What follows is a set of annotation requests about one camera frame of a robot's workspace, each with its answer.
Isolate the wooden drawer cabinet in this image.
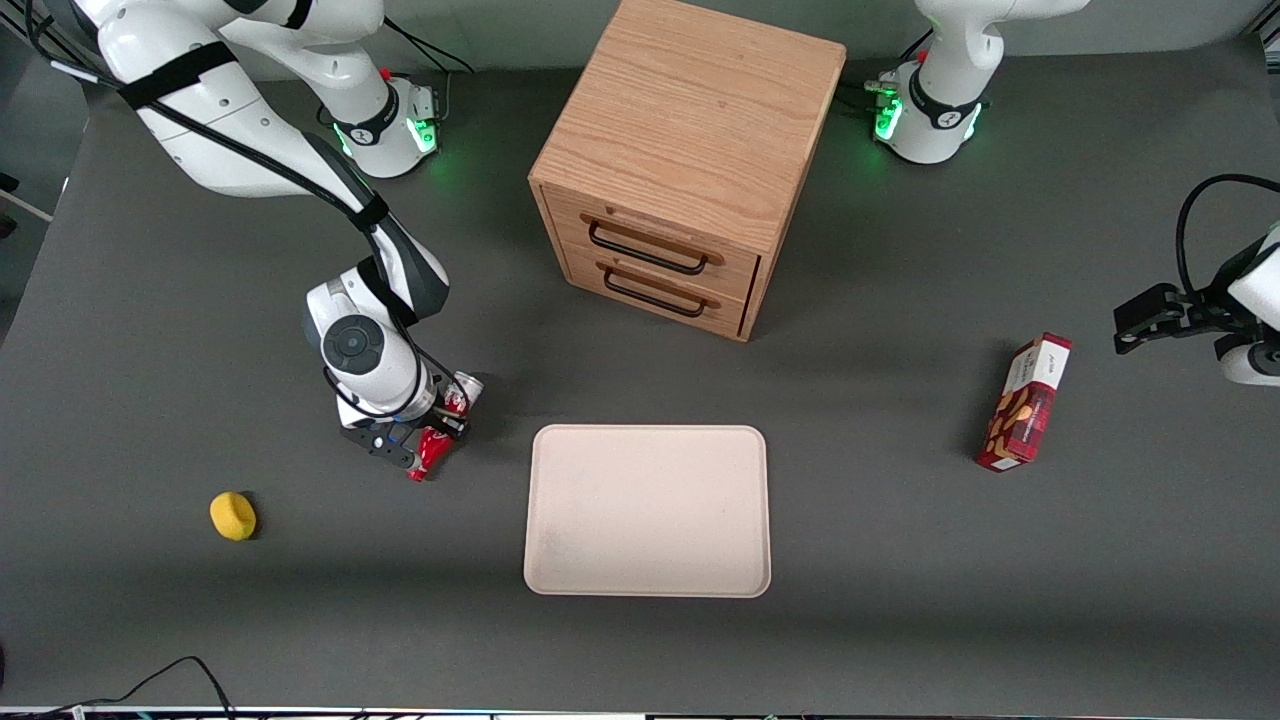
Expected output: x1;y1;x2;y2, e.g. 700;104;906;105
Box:
528;0;848;344

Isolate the wooden drawer front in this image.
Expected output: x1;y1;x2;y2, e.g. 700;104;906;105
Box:
545;185;763;301
560;245;753;337

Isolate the yellow round sponge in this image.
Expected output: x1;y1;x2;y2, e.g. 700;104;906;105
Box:
209;491;258;542

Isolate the thin black table cable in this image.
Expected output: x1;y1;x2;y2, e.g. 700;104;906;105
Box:
0;655;237;720

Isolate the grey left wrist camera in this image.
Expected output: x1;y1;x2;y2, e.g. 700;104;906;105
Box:
1215;334;1280;388

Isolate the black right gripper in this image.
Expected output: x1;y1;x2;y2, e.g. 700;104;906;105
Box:
338;395;471;475

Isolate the black drawer handle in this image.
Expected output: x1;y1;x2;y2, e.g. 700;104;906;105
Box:
602;265;709;320
588;220;710;277

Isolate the black strapped arm cable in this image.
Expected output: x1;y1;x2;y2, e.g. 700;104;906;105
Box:
25;0;451;419

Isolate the red snack box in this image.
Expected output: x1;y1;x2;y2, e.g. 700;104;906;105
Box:
976;333;1073;473

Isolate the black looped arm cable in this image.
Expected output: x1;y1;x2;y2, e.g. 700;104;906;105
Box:
1174;173;1280;297

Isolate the black base cable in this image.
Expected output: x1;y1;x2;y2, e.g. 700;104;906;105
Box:
383;18;474;126
838;30;937;111

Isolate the red coke bottle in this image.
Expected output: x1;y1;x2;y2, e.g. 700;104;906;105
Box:
407;371;487;483

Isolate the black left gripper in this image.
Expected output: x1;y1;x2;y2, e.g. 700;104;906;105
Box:
1113;262;1249;356

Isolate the beige plastic tray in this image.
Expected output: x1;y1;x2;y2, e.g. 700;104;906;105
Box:
523;424;773;599

